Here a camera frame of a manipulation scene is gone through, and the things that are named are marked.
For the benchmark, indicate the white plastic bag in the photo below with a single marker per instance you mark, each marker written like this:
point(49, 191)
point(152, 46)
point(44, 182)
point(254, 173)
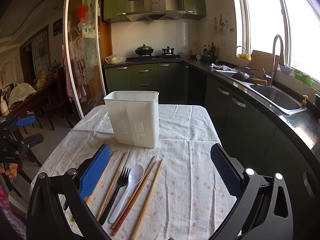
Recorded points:
point(115, 59)

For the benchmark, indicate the steel range hood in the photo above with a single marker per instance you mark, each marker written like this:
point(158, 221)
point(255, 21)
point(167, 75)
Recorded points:
point(155, 10)

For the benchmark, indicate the red checkered apron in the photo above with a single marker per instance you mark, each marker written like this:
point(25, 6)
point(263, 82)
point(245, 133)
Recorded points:
point(76, 72)

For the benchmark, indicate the dark red-tipped wooden chopstick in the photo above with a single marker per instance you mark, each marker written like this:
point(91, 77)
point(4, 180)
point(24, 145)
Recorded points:
point(135, 191)

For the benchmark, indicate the white floral tablecloth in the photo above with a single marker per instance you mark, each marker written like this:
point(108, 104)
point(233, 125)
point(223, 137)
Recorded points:
point(190, 200)

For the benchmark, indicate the wooden cutting board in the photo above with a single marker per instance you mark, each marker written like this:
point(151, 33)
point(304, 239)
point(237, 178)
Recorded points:
point(260, 60)

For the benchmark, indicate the person's left hand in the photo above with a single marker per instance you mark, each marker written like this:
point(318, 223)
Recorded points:
point(11, 171)

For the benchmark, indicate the sauce bottles on counter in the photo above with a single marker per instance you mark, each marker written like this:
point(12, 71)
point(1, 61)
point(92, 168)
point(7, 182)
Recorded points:
point(209, 50)

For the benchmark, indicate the black wok with lid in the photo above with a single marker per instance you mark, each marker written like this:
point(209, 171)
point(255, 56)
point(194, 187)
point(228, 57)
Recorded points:
point(144, 50)

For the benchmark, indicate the white plastic spoon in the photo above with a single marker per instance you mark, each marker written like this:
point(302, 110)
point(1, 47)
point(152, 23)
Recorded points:
point(135, 176)

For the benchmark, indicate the stainless steel sink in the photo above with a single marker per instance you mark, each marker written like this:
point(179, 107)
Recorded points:
point(277, 98)

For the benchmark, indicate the black plastic fork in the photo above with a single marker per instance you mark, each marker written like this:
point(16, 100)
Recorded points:
point(121, 182)

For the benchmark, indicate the gas stove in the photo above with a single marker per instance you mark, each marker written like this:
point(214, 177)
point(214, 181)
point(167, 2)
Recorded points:
point(159, 57)

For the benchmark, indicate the crumpled dish cloth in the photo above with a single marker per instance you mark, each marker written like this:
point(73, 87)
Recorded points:
point(222, 67)

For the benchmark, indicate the small steel faucet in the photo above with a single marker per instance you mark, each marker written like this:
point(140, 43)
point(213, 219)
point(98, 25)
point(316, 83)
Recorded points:
point(244, 56)

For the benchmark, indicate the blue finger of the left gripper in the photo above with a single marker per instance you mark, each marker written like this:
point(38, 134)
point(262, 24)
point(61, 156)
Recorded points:
point(33, 140)
point(25, 121)

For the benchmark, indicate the black pan in sink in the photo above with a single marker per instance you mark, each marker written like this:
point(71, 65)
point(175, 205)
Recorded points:
point(241, 76)

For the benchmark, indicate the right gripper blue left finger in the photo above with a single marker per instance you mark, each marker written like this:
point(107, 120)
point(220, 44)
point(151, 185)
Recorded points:
point(92, 171)

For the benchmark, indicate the glass sliding door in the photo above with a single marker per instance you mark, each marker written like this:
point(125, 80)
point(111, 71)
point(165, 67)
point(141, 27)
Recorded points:
point(82, 18)

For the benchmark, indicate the white plastic utensil holder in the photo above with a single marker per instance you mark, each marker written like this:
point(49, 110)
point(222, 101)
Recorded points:
point(134, 116)

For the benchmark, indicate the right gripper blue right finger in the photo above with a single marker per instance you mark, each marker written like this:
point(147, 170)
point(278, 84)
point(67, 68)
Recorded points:
point(226, 170)

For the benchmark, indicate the green bowl on windowsill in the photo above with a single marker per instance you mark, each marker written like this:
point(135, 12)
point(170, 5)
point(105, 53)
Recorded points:
point(303, 77)

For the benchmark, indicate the small black pot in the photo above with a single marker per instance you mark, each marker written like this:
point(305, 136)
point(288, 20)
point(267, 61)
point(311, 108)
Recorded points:
point(168, 51)

